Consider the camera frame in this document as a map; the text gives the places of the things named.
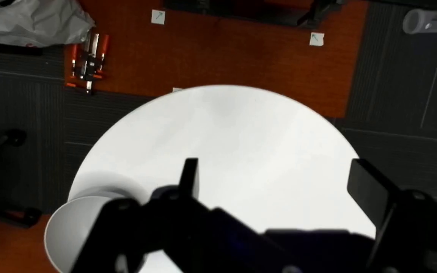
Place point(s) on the black metal post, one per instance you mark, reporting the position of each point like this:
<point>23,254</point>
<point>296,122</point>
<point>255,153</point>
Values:
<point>238,11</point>

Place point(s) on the white plastic bag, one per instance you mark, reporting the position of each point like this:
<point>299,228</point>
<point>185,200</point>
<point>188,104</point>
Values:
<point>26,21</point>

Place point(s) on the grey bowl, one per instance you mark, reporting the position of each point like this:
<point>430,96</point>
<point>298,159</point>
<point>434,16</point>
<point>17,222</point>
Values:
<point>71,233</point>

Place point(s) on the small white paper tag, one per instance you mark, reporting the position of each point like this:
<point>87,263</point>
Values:
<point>158,16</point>
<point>316,39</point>

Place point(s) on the grey cylindrical object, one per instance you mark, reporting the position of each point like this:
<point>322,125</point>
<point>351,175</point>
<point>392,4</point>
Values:
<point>431,22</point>

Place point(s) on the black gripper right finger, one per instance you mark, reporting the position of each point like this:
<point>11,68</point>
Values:
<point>372,190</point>

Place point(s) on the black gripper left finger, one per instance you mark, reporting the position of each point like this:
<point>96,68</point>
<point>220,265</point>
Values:
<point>190,177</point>

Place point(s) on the black office chair with castors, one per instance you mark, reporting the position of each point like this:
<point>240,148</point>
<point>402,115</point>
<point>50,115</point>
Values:
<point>6,146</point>

